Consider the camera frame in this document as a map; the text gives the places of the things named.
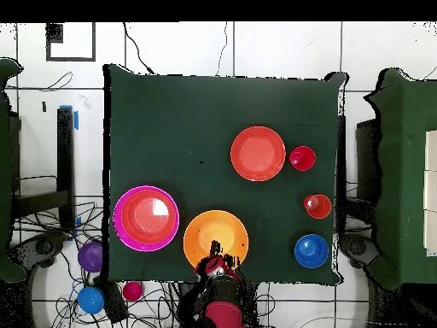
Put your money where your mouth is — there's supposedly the red plastic cup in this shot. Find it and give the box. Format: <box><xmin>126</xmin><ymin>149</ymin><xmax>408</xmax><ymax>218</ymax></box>
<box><xmin>288</xmin><ymin>145</ymin><xmax>318</xmax><ymax>172</ymax></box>

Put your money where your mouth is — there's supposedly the orange-red plastic bowl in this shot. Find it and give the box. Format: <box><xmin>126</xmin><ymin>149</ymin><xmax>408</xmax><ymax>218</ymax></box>
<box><xmin>120</xmin><ymin>189</ymin><xmax>178</xmax><ymax>246</ymax></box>
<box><xmin>230</xmin><ymin>126</ymin><xmax>287</xmax><ymax>183</ymax></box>

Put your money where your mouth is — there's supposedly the orange plastic cup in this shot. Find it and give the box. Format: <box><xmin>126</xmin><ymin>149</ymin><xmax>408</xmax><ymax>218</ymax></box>
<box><xmin>303</xmin><ymin>193</ymin><xmax>333</xmax><ymax>220</ymax></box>

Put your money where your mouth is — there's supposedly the dark green table cloth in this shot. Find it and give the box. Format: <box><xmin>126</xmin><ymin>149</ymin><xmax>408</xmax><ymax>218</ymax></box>
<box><xmin>102</xmin><ymin>63</ymin><xmax>349</xmax><ymax>285</ymax></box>

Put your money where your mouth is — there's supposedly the small magenta plastic bowl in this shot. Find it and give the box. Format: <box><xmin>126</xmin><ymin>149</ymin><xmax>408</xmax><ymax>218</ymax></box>
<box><xmin>122</xmin><ymin>281</ymin><xmax>145</xmax><ymax>302</ymax></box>

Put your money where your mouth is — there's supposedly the large magenta plastic bowl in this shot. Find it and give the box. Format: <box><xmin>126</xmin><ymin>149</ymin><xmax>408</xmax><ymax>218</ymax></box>
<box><xmin>113</xmin><ymin>184</ymin><xmax>181</xmax><ymax>253</ymax></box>

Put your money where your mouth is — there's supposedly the neighbouring green cloth table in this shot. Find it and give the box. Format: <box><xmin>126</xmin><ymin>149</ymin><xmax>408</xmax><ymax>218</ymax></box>
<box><xmin>0</xmin><ymin>57</ymin><xmax>23</xmax><ymax>283</ymax></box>
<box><xmin>363</xmin><ymin>67</ymin><xmax>437</xmax><ymax>291</ymax></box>

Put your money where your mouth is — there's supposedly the black floor cable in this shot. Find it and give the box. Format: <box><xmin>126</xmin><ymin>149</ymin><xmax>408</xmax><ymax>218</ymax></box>
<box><xmin>122</xmin><ymin>22</ymin><xmax>158</xmax><ymax>75</ymax></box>

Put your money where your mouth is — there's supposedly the small dark blue bowl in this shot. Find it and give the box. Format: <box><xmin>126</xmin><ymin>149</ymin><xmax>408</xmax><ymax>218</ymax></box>
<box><xmin>294</xmin><ymin>233</ymin><xmax>329</xmax><ymax>270</ymax></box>

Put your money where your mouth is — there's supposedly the purple plastic bowl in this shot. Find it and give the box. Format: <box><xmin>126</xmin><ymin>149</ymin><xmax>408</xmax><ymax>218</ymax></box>
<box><xmin>77</xmin><ymin>241</ymin><xmax>104</xmax><ymax>273</ymax></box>

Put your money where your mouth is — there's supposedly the black stand frame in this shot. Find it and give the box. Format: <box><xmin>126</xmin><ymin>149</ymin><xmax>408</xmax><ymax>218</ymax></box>
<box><xmin>9</xmin><ymin>106</ymin><xmax>77</xmax><ymax>231</ymax></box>

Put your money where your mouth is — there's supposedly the orange plastic bowl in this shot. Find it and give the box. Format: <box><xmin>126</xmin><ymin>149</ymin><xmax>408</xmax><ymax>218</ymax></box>
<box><xmin>183</xmin><ymin>208</ymin><xmax>250</xmax><ymax>272</ymax></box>

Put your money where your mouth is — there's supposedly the light blue plastic bowl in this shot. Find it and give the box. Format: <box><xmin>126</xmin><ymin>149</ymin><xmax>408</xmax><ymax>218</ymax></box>
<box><xmin>77</xmin><ymin>285</ymin><xmax>106</xmax><ymax>315</ymax></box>

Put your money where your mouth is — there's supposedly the black power adapter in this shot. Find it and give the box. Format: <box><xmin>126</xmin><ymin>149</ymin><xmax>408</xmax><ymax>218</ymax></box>
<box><xmin>94</xmin><ymin>278</ymin><xmax>130</xmax><ymax>324</ymax></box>

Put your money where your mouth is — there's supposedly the white panel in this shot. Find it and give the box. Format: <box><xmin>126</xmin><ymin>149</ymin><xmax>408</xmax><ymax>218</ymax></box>
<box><xmin>422</xmin><ymin>129</ymin><xmax>437</xmax><ymax>257</ymax></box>

